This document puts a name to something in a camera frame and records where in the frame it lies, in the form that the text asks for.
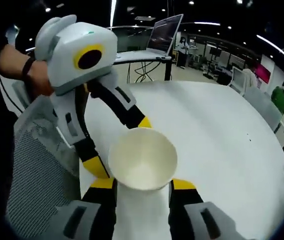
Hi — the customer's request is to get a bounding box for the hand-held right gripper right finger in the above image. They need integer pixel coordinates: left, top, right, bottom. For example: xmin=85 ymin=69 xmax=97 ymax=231
xmin=168 ymin=178 xmax=241 ymax=240

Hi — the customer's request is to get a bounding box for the open laptop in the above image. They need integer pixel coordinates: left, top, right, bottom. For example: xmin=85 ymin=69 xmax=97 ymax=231
xmin=146 ymin=13 xmax=184 ymax=55

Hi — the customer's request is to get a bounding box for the white table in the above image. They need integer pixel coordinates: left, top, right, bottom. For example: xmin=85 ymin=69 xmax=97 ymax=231
xmin=78 ymin=79 xmax=284 ymax=240

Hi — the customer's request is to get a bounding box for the grey mesh office chair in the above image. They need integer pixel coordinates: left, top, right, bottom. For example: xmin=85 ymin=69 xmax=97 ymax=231
xmin=5 ymin=95 xmax=90 ymax=240

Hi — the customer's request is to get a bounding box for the person's left hand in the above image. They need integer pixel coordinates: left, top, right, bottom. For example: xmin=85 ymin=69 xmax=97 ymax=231
xmin=27 ymin=60 xmax=55 ymax=98

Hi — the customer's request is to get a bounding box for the black cable bundle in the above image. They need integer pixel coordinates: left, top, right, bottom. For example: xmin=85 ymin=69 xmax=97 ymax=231
xmin=127 ymin=61 xmax=163 ymax=84

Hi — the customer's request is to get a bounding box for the white office chair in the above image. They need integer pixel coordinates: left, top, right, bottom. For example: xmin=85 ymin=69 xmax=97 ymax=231
xmin=228 ymin=66 xmax=248 ymax=97

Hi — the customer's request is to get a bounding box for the pink display screen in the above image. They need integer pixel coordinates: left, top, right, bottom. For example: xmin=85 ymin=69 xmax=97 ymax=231
xmin=255 ymin=61 xmax=273 ymax=88

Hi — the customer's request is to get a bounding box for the grey side table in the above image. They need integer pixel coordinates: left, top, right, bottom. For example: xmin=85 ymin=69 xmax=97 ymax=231
xmin=112 ymin=49 xmax=174 ymax=82

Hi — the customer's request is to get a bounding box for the white paper cup green print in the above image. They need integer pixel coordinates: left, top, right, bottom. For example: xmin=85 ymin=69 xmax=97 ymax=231
xmin=107 ymin=126 xmax=179 ymax=240

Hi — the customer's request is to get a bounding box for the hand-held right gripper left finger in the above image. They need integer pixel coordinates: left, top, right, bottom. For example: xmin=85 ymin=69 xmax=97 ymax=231
xmin=51 ymin=177 xmax=118 ymax=240

